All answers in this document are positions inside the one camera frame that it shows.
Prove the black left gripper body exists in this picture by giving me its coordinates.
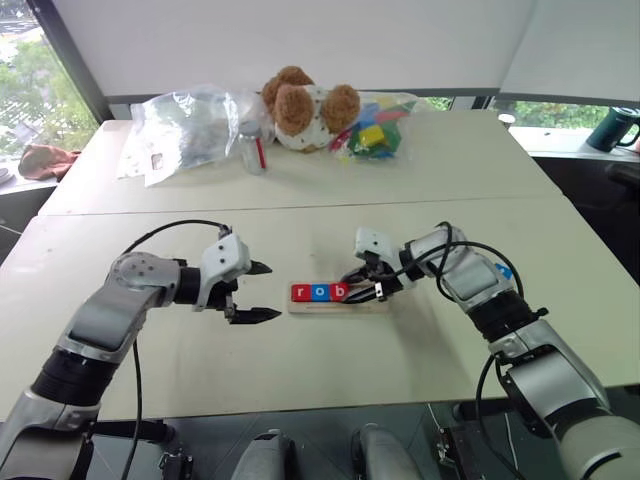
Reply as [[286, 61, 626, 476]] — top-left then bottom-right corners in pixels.
[[203, 278, 241, 325]]

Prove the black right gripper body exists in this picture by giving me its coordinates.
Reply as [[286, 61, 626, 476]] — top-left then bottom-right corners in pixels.
[[360, 252, 405, 302]]

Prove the wooden letter tray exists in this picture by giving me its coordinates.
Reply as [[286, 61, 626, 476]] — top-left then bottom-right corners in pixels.
[[287, 281, 391, 318]]

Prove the bag of colourful blocks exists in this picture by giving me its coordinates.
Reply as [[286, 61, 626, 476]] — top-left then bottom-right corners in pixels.
[[327, 90, 427, 164]]

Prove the clear jar with red label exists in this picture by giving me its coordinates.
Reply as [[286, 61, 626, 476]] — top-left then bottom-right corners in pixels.
[[238, 121, 269, 177]]

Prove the dark rounded grey shape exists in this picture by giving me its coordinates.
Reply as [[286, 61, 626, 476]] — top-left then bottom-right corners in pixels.
[[349, 423, 427, 480], [231, 428, 297, 480]]

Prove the brown white teddy bear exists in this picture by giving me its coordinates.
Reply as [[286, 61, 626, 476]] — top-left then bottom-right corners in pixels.
[[260, 65, 363, 154]]

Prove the clear plastic bag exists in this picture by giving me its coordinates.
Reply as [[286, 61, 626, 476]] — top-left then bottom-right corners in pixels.
[[115, 85, 277, 189]]

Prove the brown cloth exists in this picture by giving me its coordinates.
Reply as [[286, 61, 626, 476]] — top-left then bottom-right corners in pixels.
[[18, 143, 82, 183]]

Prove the white roller blind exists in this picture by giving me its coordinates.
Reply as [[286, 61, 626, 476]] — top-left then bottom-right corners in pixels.
[[498, 0, 640, 107], [49, 0, 537, 97]]

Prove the black chair armrest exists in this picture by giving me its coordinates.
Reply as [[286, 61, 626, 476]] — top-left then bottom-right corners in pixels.
[[604, 161, 640, 189]]

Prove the dark green mug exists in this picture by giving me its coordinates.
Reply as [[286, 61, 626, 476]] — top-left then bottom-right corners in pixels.
[[585, 105, 640, 153]]

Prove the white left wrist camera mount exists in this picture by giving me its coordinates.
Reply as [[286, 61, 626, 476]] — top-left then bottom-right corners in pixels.
[[193, 233, 252, 312]]

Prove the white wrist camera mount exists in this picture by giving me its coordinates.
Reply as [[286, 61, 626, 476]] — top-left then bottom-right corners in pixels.
[[352, 226, 402, 274], [193, 233, 252, 312]]

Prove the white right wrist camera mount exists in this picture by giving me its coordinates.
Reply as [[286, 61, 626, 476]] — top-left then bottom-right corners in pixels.
[[352, 226, 402, 274]]

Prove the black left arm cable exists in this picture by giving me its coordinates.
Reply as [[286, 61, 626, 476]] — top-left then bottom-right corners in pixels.
[[119, 219, 236, 480]]

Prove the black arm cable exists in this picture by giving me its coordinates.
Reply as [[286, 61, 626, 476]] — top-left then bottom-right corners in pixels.
[[119, 219, 236, 480], [433, 221, 531, 480]]

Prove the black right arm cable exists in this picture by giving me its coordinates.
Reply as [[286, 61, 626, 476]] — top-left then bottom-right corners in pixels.
[[433, 221, 531, 480]]

